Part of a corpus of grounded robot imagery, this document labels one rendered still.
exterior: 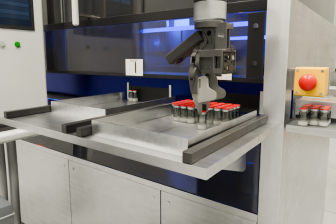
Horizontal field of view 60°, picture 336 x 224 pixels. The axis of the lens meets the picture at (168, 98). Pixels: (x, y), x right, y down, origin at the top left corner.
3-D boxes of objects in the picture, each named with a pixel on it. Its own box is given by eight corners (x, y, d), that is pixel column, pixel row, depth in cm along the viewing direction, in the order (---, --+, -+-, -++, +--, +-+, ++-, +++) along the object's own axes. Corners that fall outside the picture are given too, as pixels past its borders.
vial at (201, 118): (200, 127, 73) (200, 110, 72) (208, 128, 72) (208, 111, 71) (195, 129, 71) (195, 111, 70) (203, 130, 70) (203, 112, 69)
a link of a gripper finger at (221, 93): (222, 115, 69) (222, 76, 67) (200, 112, 72) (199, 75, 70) (228, 112, 71) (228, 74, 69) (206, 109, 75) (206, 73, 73)
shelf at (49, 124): (116, 103, 126) (116, 98, 125) (285, 125, 85) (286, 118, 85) (-1, 123, 87) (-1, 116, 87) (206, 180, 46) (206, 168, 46)
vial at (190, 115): (189, 121, 80) (189, 104, 79) (196, 122, 78) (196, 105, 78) (185, 122, 78) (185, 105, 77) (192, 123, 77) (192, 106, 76)
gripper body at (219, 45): (221, 77, 62) (222, 19, 61) (187, 75, 68) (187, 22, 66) (235, 75, 69) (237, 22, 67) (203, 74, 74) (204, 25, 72)
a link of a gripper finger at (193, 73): (193, 94, 66) (195, 55, 65) (187, 94, 67) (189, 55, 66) (203, 94, 69) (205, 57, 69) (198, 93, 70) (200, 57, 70)
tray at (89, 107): (124, 99, 123) (124, 91, 122) (175, 105, 107) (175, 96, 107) (51, 111, 95) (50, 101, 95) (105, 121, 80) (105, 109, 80)
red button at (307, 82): (300, 89, 74) (301, 73, 74) (318, 90, 72) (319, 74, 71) (297, 90, 71) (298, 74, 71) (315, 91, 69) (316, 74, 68)
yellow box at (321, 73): (299, 92, 81) (300, 66, 80) (328, 94, 76) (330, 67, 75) (292, 95, 74) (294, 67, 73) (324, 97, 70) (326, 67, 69)
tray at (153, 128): (176, 112, 94) (177, 101, 93) (256, 123, 78) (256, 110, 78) (92, 134, 67) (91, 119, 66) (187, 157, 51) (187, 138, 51)
